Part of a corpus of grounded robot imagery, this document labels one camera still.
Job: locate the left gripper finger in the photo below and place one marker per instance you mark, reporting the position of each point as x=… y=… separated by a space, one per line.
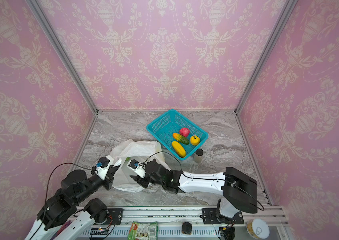
x=107 y=183
x=112 y=170

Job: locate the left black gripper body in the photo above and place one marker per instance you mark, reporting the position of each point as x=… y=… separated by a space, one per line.
x=95 y=183

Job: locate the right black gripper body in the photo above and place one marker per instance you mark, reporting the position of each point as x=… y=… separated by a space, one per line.
x=142 y=181

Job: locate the white plastic bag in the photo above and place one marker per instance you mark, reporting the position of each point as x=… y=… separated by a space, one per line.
x=140 y=151

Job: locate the yellow banana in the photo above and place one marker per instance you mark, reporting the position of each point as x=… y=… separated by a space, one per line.
x=178 y=148

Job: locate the orange green mango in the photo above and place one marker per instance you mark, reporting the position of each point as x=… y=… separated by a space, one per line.
x=179 y=138

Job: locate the teal plastic basket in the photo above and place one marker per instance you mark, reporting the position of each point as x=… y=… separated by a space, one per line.
x=171 y=122

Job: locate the yellow fruit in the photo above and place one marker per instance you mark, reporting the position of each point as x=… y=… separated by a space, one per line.
x=194 y=140

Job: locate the pink dragon fruit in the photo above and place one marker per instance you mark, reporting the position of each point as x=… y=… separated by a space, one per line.
x=184 y=132

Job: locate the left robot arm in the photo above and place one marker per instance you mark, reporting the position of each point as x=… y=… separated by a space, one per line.
x=56 y=211

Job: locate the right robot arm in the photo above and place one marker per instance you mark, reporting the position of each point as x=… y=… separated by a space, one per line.
x=238 y=190

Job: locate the small black-capped bottle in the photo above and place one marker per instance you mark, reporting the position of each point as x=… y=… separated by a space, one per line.
x=198 y=156

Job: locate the purple snack packet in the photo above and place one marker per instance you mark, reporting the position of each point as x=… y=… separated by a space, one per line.
x=63 y=227

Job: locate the green snack packet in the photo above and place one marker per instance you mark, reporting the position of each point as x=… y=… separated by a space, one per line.
x=143 y=231

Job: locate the black-lidded jar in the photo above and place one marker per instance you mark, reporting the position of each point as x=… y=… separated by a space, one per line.
x=186 y=228

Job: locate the white-lidded can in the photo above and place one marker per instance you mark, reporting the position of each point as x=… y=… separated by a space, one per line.
x=258 y=229

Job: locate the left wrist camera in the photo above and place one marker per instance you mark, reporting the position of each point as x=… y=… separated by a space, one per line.
x=103 y=166

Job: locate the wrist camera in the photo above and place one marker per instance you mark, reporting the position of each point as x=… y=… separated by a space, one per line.
x=137 y=167
x=103 y=166

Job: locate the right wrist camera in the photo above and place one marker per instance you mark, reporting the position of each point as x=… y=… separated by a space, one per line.
x=137 y=167

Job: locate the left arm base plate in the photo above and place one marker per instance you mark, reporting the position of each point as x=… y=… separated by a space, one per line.
x=111 y=216

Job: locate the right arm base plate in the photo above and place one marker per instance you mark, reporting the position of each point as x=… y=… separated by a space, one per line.
x=211 y=216

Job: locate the aluminium front rail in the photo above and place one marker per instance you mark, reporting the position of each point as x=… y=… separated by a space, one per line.
x=170 y=220

